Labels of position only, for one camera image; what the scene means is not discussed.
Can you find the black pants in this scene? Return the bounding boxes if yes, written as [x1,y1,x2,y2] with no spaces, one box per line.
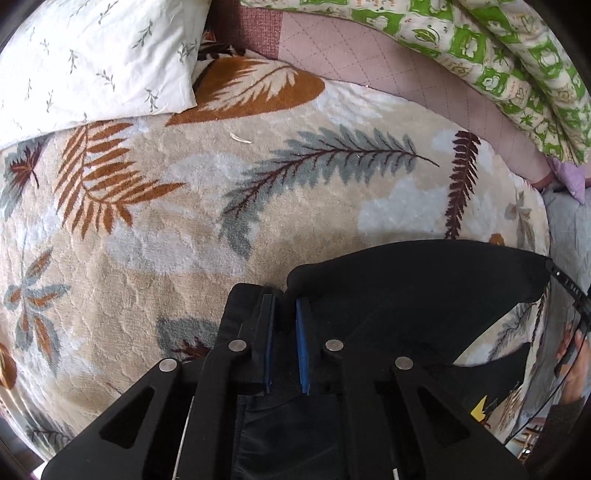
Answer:
[231,240,549,479]

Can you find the right hand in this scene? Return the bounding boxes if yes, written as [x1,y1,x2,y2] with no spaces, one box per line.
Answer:
[557,322,590,405]

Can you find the grey quilted pad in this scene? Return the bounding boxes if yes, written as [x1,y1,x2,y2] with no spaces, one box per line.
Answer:
[542,184,591,291]

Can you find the purple cloth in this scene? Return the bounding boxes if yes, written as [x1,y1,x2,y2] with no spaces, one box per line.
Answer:
[547,156,590,204]

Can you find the leaf pattern plush blanket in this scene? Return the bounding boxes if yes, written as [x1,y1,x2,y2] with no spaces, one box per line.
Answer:
[1,53,550,460]

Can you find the green patterned quilt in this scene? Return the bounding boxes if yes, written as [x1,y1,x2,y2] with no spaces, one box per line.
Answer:
[245,0,590,165]

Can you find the pink quilted bed sheet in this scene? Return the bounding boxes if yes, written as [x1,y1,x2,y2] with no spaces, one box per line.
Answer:
[208,1,553,187]

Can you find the white floral pillow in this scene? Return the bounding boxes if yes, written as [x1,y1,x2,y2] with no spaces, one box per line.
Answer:
[1,0,211,148]

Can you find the black cable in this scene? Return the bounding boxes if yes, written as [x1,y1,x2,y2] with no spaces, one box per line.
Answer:
[504,317,591,446]

